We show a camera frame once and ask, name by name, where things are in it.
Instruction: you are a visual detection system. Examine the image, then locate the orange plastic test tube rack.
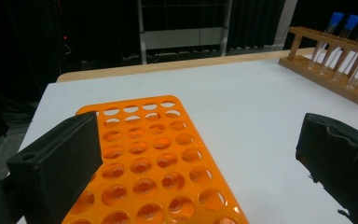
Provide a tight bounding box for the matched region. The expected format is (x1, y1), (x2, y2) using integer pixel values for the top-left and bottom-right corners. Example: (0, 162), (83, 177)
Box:
(61, 94), (250, 224)

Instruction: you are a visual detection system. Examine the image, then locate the grey metal stand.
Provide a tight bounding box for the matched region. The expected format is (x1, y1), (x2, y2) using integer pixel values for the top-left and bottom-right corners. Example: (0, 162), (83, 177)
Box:
(136, 0), (234, 64)

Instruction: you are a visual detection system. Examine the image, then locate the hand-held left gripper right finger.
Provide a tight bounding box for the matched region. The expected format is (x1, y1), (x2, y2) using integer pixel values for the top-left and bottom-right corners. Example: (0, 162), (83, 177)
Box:
(295, 112), (358, 224)

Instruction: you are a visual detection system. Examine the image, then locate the wooden test tube rack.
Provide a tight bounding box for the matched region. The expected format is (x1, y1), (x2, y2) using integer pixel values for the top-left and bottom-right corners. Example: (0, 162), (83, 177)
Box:
(278, 26), (358, 114)

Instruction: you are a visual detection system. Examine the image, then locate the white table cover sheet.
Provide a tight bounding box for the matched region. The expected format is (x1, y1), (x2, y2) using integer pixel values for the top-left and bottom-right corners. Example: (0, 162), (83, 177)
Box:
(17, 50), (358, 224)

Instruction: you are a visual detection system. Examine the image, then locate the dark curtain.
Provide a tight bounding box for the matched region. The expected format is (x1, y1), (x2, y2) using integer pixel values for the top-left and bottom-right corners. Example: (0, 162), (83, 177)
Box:
(227, 0), (288, 50)

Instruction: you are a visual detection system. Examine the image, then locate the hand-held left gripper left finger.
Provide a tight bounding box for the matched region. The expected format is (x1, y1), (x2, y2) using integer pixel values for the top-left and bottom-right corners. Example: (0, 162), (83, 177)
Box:
(7, 111), (104, 224)

